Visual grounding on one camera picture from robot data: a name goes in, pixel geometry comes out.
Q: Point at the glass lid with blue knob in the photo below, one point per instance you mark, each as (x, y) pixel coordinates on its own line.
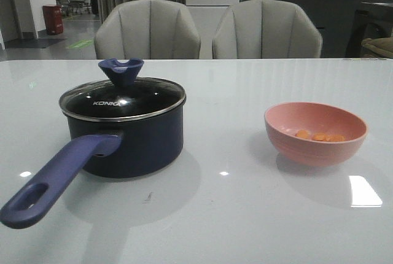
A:
(123, 96)

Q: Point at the pink plastic bowl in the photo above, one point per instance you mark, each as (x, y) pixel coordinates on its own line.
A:
(282, 121)

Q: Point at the dark blue saucepan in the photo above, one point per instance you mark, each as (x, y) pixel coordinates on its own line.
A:
(107, 149)

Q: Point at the left beige upholstered chair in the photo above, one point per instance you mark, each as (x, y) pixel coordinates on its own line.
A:
(150, 30)

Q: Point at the beige upholstered chair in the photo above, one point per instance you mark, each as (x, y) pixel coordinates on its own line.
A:
(150, 30)
(266, 29)

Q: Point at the right beige upholstered chair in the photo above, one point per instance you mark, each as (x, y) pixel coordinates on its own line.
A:
(266, 29)

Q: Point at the olive cushion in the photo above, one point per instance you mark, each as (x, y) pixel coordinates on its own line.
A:
(377, 48)

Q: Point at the dark side table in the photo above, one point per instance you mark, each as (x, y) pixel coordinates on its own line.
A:
(371, 20)

